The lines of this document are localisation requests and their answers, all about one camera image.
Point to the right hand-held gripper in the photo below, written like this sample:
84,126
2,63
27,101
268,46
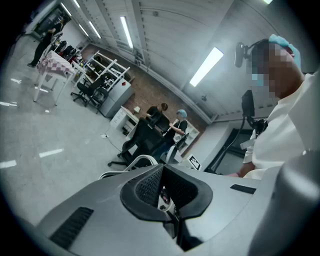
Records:
195,162

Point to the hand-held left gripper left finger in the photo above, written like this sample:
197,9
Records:
105,200

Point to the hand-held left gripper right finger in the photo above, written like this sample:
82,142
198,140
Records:
225,197

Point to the person's right forearm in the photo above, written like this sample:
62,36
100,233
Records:
245,170

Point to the white shelf unit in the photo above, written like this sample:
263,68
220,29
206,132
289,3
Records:
192,131

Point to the white power strip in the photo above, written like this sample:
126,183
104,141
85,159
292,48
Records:
103,136

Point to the small beige box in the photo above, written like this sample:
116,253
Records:
136,110

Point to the black chest device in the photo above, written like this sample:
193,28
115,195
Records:
248,102

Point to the white drawer cabinet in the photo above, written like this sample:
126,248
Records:
117,119

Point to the person's white shirt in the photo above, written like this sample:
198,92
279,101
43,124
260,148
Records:
282,130

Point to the ceiling light panel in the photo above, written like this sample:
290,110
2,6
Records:
126,32
83,30
95,30
206,66

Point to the grey cabinet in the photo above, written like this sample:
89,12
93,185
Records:
117,100

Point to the blue face mask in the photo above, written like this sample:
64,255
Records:
257,80

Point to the person's head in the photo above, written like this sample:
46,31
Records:
280,72

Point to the white shelf rack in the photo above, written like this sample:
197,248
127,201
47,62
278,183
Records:
107,67

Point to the white table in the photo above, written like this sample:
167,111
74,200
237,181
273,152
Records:
47,74

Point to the pink checked tablecloth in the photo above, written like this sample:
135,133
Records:
56,63

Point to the blue hair cap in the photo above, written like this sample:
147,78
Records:
287,43

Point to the rack of dark clothes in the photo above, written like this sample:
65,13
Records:
67,51

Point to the black head camera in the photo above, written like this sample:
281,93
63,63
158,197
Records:
240,55

